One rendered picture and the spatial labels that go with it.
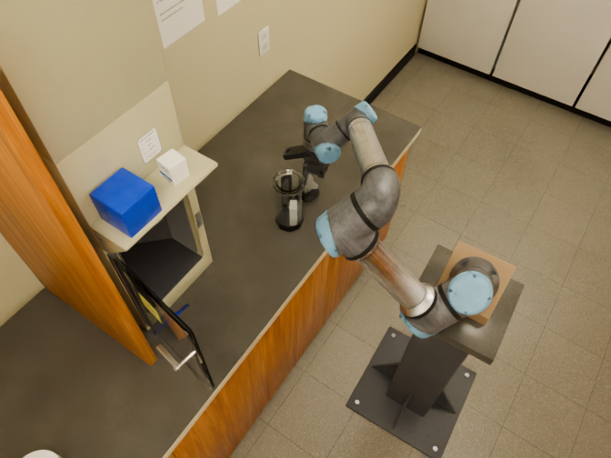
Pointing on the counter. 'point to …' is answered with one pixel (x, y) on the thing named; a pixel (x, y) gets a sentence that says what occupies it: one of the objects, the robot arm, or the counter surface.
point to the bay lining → (173, 228)
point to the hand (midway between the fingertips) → (307, 182)
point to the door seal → (182, 323)
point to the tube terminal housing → (85, 173)
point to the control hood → (113, 242)
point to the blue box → (126, 202)
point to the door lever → (173, 358)
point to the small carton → (173, 167)
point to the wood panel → (57, 239)
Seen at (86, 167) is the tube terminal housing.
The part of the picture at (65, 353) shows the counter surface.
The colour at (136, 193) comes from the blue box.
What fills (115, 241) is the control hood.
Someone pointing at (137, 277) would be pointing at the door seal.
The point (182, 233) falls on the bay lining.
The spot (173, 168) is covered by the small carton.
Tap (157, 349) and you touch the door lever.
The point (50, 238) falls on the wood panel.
